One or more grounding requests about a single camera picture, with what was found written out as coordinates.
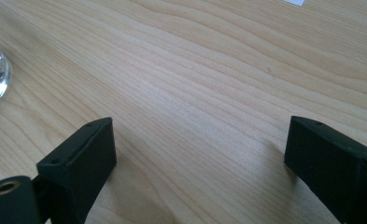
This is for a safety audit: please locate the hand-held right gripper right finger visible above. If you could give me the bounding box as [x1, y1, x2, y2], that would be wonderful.
[284, 115, 367, 224]

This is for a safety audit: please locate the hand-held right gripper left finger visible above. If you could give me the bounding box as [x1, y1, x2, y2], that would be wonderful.
[35, 117, 118, 224]

